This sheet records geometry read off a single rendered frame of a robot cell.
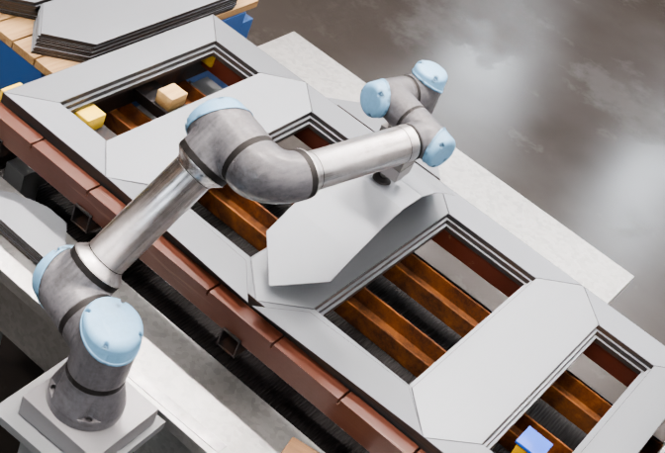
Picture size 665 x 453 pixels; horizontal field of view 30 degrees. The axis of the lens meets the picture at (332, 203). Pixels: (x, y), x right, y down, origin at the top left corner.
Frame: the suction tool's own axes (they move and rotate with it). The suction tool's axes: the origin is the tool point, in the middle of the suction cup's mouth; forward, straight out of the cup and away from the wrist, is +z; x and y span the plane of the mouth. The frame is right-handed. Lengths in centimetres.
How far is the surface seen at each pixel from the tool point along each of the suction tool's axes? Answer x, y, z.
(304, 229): 21.2, 3.7, 6.2
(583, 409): -13, -63, 28
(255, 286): 33.7, 3.8, 15.9
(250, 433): 51, -15, 33
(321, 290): 22.3, -5.8, 15.8
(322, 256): 23.3, -3.2, 7.3
